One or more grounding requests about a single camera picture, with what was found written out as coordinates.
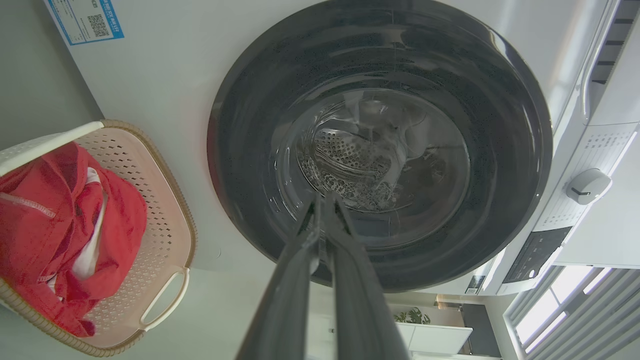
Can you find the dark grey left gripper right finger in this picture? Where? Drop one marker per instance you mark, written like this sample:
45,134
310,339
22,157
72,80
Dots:
360,305

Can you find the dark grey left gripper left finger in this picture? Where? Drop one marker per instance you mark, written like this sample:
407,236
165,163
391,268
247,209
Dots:
287,300

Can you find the pink perforated plastic laundry basket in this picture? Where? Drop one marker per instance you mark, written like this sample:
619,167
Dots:
160,215

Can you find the green potted plant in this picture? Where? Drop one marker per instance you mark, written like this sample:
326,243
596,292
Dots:
412,316

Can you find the white low cabinet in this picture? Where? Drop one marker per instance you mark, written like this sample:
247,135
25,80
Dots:
435,339

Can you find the black washer display panel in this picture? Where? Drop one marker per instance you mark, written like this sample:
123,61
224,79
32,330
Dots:
537,254

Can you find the white front-load washing machine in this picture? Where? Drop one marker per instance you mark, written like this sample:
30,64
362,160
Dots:
165,125

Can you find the grey window blinds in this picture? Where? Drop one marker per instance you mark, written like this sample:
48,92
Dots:
590,320

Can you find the round dark glass washer door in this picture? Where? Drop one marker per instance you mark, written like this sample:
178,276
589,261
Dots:
380,70

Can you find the red garment with white trim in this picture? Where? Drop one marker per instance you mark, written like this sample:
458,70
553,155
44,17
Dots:
55,215

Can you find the white washer control knob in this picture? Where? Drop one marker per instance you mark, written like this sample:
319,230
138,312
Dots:
589,186

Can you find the blue energy label sticker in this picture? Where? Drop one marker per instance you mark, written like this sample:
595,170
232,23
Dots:
85,20

